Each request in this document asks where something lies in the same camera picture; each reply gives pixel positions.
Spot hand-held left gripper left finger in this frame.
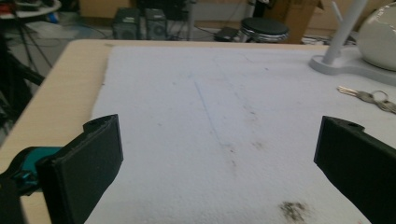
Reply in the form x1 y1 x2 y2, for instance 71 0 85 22
35 114 124 224

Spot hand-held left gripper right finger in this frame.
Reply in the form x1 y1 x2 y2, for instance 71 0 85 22
313 116 396 224

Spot silver keys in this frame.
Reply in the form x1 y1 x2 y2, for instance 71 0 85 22
336 85 396 115

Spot white stand with pole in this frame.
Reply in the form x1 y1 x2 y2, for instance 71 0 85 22
308 0 396 87

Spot black tripod stand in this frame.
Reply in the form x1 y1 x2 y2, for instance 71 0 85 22
0 12 54 125

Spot white round bowl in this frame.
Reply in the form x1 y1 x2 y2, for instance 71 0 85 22
357 2 396 72

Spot white cloth mat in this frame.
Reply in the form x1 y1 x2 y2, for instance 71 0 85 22
84 46 396 224

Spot black speaker box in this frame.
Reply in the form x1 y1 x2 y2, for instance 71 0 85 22
112 7 141 40
144 7 168 41

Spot brown cardboard box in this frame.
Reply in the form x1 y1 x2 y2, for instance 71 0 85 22
264 0 325 45

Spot black round stool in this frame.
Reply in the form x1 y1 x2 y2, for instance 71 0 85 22
240 17 290 43

